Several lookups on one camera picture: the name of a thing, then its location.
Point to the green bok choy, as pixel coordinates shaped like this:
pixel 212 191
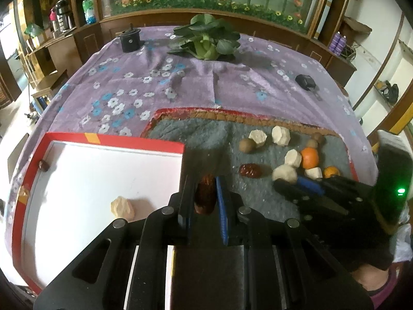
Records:
pixel 206 38

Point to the grey mat with brown border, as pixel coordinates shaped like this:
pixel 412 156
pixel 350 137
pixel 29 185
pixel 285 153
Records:
pixel 200 135

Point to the purple floral tablecloth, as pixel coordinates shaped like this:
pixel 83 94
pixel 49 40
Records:
pixel 193 80

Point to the silver black thermos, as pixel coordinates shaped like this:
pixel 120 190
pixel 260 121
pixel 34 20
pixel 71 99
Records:
pixel 62 14

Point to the brown round fruit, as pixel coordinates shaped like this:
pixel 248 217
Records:
pixel 318 137
pixel 247 145
pixel 312 143

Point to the pink bottle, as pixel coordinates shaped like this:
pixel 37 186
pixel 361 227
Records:
pixel 53 21

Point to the person's right forearm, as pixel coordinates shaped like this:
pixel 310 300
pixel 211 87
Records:
pixel 371 279

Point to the dried red date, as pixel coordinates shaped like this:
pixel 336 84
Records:
pixel 205 195
pixel 250 170

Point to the black cylindrical holder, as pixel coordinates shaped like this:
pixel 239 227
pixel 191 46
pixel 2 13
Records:
pixel 129 40

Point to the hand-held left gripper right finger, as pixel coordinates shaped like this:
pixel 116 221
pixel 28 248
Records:
pixel 222 210

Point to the beige hexagonal chunk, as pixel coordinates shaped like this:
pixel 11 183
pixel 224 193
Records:
pixel 293 158
pixel 257 138
pixel 284 173
pixel 313 172
pixel 280 134

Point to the green bag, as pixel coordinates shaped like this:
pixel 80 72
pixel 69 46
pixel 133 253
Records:
pixel 34 30

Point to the small orange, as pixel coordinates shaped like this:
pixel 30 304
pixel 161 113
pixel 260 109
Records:
pixel 331 171

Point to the purple spray can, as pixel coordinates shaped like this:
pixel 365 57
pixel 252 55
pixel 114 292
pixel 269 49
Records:
pixel 342 44
pixel 336 42

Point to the large orange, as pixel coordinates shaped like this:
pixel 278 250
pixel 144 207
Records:
pixel 310 157

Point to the wooden sideboard cabinet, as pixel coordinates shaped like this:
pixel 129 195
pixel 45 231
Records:
pixel 67 53

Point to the green blue plastic bottle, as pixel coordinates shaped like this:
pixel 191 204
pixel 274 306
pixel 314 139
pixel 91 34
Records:
pixel 88 9

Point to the small black device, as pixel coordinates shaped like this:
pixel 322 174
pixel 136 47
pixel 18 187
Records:
pixel 305 81

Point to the wooden stool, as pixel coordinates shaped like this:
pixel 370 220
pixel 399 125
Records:
pixel 48 85

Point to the white plastic bag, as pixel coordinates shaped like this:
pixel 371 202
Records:
pixel 403 245

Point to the irregular beige chunk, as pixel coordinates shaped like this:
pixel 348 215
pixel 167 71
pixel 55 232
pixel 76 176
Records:
pixel 122 208

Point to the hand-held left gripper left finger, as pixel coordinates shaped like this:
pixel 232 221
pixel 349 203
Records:
pixel 187 206

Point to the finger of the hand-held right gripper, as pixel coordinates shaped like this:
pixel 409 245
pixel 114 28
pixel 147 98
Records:
pixel 300 197
pixel 309 185

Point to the white tray with red rim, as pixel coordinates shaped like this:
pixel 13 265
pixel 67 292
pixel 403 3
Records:
pixel 96 174

